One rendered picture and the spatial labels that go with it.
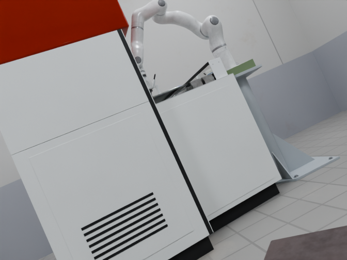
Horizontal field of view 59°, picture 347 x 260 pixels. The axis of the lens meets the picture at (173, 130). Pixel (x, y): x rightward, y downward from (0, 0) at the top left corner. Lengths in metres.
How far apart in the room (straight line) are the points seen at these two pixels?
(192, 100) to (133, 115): 0.46
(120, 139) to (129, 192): 0.26
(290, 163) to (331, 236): 1.87
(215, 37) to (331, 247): 1.94
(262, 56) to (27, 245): 3.62
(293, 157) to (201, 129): 0.87
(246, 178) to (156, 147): 0.65
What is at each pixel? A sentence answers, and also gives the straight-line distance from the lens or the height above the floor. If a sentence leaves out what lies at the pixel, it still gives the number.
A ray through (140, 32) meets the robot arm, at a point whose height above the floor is 1.36.
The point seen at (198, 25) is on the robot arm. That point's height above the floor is 1.30.
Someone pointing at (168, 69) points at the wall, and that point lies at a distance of 3.87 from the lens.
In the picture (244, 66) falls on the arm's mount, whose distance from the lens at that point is 2.23.
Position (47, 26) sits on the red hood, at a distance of 1.65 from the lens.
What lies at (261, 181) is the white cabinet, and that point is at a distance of 1.98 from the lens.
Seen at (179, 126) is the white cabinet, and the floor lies 0.65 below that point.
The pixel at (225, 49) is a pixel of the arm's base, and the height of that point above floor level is 1.03.
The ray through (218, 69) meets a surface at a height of 0.89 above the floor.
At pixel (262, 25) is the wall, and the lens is 4.44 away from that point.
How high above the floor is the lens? 0.59
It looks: 2 degrees up
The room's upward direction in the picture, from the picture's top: 24 degrees counter-clockwise
